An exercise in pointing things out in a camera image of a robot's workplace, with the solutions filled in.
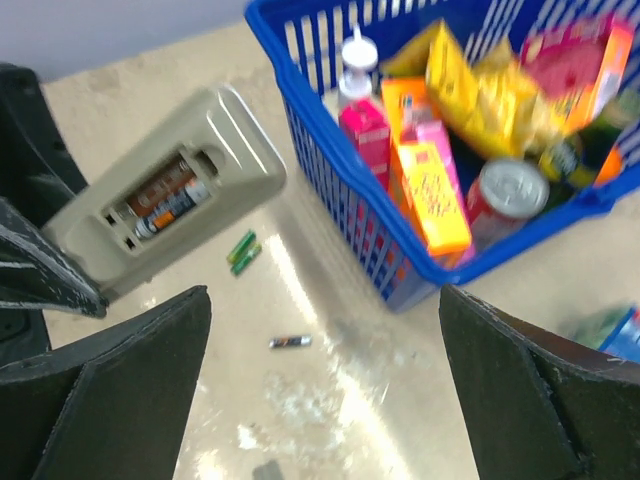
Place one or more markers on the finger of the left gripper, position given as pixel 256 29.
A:
pixel 38 174
pixel 36 275

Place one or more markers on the sponge pack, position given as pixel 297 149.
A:
pixel 614 332

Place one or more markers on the green small item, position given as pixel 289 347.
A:
pixel 241 247

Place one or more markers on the pink orange snack box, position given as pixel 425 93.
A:
pixel 580 66

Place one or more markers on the white pump bottle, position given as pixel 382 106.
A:
pixel 360 57

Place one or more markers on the grey battery cover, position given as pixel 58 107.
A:
pixel 268 471

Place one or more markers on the orange cracker box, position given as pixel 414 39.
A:
pixel 424 186

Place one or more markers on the yellow chips bag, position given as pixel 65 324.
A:
pixel 494 105

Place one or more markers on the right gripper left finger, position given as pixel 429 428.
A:
pixel 113 405

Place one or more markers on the AAA battery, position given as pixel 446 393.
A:
pixel 290 342
pixel 167 180

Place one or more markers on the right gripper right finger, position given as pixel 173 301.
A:
pixel 537 405

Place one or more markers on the grey remote control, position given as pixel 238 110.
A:
pixel 205 166

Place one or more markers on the pink small box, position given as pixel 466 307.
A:
pixel 368 130

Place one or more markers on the metal tin can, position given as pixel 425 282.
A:
pixel 503 198

